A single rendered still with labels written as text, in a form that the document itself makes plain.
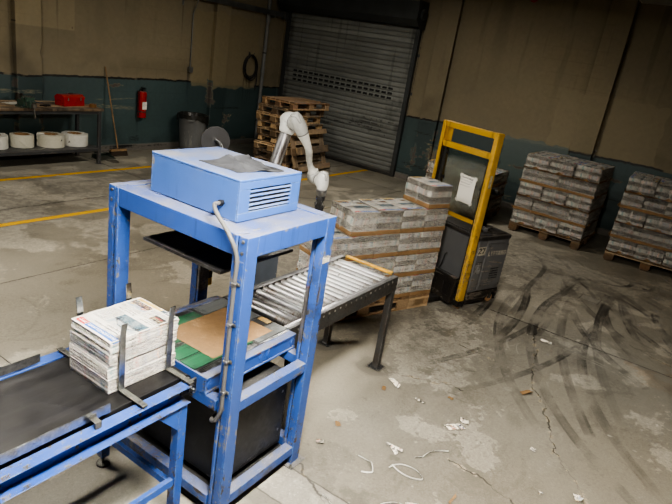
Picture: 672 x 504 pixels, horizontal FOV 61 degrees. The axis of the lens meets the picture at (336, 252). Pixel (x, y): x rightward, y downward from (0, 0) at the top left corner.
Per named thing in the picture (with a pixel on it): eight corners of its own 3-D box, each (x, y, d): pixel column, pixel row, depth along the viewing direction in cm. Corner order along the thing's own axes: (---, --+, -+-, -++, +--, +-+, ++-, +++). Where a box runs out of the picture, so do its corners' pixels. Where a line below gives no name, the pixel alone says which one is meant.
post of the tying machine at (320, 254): (288, 451, 350) (324, 211, 299) (299, 458, 346) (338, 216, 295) (278, 458, 343) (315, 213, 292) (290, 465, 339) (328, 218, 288)
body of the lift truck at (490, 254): (419, 281, 660) (433, 215, 633) (452, 276, 691) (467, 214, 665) (463, 307, 608) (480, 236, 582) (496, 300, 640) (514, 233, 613)
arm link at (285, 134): (258, 200, 470) (248, 193, 488) (275, 205, 480) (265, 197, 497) (289, 110, 455) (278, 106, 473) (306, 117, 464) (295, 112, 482)
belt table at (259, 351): (215, 308, 363) (216, 293, 359) (294, 347, 331) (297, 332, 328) (120, 343, 306) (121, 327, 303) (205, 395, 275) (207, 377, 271)
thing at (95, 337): (137, 341, 292) (139, 295, 283) (176, 365, 277) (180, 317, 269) (68, 368, 261) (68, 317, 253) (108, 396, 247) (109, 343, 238)
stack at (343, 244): (290, 307, 541) (301, 225, 514) (383, 293, 609) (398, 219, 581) (311, 326, 512) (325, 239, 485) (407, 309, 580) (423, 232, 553)
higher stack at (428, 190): (383, 293, 608) (406, 176, 566) (403, 290, 626) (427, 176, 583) (406, 309, 580) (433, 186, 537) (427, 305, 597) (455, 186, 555)
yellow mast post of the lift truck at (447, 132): (410, 274, 650) (443, 119, 592) (416, 273, 655) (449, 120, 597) (415, 277, 643) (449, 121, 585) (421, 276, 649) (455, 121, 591)
